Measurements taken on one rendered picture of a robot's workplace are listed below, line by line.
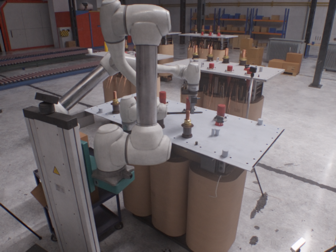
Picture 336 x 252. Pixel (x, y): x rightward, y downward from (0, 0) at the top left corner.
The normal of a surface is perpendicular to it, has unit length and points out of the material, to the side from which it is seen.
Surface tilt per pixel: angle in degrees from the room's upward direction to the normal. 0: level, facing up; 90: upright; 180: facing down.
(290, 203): 0
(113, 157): 90
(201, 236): 90
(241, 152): 0
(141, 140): 75
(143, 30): 86
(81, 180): 90
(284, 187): 0
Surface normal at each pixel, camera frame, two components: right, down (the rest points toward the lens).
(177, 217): 0.16, 0.40
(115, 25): -0.24, 0.67
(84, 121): 0.78, 0.26
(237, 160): 0.00, -0.91
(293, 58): -0.59, 0.33
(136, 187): -0.32, 0.39
